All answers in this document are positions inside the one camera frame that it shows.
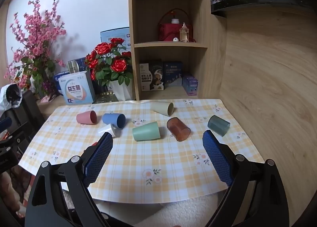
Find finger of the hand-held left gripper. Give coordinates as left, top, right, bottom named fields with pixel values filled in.
left=0, top=122, right=28, bottom=152
left=0, top=117, right=12, bottom=132

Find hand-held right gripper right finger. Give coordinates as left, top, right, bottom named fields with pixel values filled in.
left=202, top=130, right=291, bottom=227

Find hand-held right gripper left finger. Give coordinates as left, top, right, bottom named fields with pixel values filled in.
left=24, top=132, right=114, bottom=227

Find white cup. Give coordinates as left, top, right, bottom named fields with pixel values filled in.
left=97, top=123, right=121, bottom=138

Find grey-green transparent cup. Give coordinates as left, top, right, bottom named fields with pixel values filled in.
left=207, top=115, right=231, bottom=137

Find blue cup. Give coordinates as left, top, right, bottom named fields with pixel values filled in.
left=102, top=113, right=126, bottom=129

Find pink cup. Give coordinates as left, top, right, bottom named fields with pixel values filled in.
left=76, top=110, right=98, bottom=125

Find brown transparent cup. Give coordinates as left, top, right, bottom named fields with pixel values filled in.
left=166, top=117, right=191, bottom=142

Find green cup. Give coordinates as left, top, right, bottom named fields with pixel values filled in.
left=132, top=121, right=161, bottom=142

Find beige cup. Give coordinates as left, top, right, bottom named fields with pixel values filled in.
left=150, top=102, right=174, bottom=116

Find black chair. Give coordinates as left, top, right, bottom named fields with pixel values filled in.
left=4, top=89, right=45, bottom=154

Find white plastic bag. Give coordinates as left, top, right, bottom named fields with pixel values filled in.
left=0, top=84, right=23, bottom=109

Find yellow checked floral tablecloth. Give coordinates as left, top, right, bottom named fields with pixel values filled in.
left=18, top=98, right=266, bottom=204

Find white fluffy rug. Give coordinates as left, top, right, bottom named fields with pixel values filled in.
left=62, top=189, right=227, bottom=227

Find white faceted vase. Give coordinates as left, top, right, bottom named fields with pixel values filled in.
left=108, top=80, right=134, bottom=102

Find white box with blue label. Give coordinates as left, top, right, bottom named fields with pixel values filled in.
left=58, top=71, right=96, bottom=105

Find purple box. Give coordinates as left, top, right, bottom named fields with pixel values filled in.
left=182, top=74, right=199, bottom=96

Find pink artificial blossom branches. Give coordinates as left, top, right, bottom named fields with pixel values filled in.
left=3, top=0, right=67, bottom=99

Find clear drinking glass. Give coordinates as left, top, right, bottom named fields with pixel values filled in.
left=67, top=60, right=79, bottom=74

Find red artificial rose bouquet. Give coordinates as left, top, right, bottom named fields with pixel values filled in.
left=85, top=37, right=134, bottom=87

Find dark blue snack box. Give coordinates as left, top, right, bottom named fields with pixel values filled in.
left=163, top=61, right=183, bottom=87

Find black and white snack box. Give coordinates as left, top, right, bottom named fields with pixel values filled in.
left=139, top=62, right=164, bottom=92

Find wooden shelf unit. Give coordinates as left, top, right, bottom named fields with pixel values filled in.
left=128, top=0, right=227, bottom=101

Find large blue and white box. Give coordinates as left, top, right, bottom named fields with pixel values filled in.
left=100, top=27, right=132, bottom=49

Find glass perfume bottle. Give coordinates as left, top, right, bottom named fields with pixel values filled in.
left=180, top=22, right=189, bottom=43

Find red basket with handle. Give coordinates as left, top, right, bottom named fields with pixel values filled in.
left=158, top=8, right=194, bottom=42

